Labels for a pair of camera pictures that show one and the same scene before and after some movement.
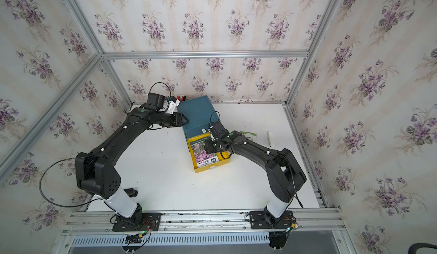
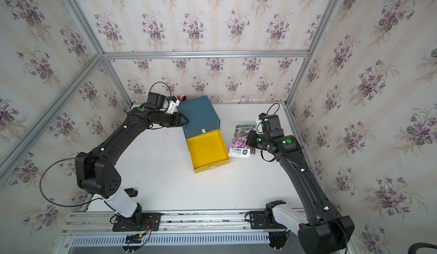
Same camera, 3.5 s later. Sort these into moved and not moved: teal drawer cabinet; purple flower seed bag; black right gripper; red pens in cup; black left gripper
Moved: black right gripper; purple flower seed bag
Not moved: teal drawer cabinet; red pens in cup; black left gripper
